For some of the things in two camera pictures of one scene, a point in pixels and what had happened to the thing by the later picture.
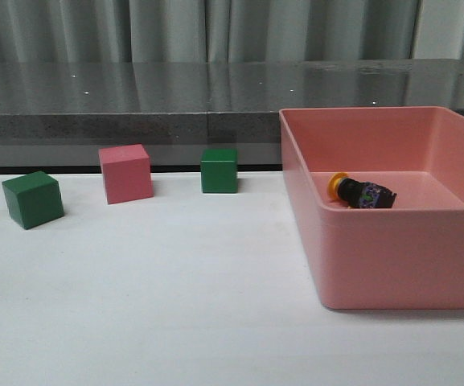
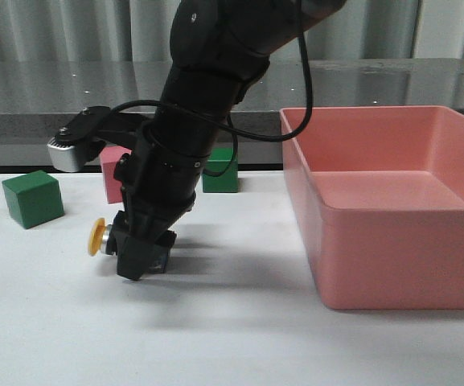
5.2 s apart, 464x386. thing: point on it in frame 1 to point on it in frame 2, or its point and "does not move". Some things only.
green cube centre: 219,173 does not move
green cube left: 34,199 does not move
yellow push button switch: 357,195 to 102,236
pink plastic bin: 430,250 does not move
